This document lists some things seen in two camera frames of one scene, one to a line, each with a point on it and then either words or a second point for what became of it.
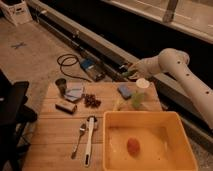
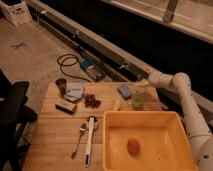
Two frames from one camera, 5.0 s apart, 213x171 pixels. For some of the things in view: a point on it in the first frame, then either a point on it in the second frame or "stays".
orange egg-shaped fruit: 133,146 stays
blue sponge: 124,90 stays
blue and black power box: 93,69 stays
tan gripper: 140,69 to 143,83
